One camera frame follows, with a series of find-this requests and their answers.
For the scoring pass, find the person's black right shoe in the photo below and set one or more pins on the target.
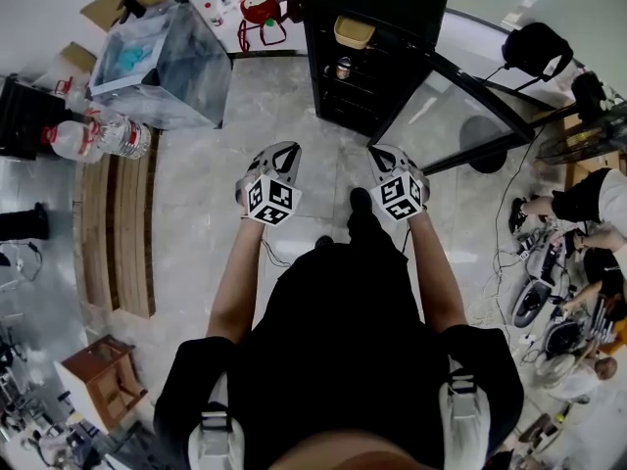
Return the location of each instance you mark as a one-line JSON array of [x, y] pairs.
[[361, 201]]

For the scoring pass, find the large clear water bottle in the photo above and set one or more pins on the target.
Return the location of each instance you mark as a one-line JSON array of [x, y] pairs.
[[73, 140], [73, 101], [125, 135]]

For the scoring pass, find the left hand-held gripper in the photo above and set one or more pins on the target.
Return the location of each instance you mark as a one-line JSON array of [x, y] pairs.
[[269, 199]]

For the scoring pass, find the dark brown bag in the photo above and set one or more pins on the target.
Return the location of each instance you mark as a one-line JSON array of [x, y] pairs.
[[294, 8]]

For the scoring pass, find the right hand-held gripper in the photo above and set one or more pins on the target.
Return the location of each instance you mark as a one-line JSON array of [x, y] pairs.
[[399, 196]]

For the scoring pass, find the brown wooden side table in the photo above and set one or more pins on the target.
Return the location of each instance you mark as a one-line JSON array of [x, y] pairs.
[[98, 365]]

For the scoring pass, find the teal cloth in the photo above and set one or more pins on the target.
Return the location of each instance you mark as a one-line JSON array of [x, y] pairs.
[[132, 57]]

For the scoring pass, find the clear plastic storage bin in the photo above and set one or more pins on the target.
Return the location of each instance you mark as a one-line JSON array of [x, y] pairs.
[[196, 76]]

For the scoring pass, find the person's black clothed body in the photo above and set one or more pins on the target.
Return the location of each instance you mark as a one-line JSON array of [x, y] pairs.
[[343, 336]]

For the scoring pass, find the large cardboard box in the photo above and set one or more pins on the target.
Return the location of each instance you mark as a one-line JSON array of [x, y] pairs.
[[108, 3]]

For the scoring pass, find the person's left forearm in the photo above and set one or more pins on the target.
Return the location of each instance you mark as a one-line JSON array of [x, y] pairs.
[[237, 282]]

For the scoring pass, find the person's right forearm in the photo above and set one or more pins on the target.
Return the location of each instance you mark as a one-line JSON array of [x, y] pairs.
[[436, 272]]

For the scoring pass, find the red cartoon bag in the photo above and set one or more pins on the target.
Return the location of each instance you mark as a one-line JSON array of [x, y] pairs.
[[257, 5]]

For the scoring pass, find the wooden step platform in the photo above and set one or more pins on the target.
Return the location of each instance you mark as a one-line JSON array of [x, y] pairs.
[[127, 238]]

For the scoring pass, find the black bag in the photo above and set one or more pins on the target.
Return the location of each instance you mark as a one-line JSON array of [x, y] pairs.
[[588, 96]]

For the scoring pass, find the gray robot gripper device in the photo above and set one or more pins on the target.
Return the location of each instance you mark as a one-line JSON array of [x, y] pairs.
[[531, 304]]

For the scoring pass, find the black backpack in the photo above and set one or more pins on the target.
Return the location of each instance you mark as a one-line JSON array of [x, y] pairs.
[[534, 47]]

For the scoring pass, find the black floor fan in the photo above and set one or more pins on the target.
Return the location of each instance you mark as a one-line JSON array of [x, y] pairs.
[[485, 145]]

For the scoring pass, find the yellow container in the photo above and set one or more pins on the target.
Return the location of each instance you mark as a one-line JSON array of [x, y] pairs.
[[353, 32]]

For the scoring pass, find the person's black shoe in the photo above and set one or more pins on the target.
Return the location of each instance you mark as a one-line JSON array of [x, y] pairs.
[[361, 201], [324, 242]]

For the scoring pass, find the person's black left shoe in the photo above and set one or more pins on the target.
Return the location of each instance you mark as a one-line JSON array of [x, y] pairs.
[[324, 242]]

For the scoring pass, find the black cabinet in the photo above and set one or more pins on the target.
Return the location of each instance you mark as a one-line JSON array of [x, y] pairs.
[[24, 115]]

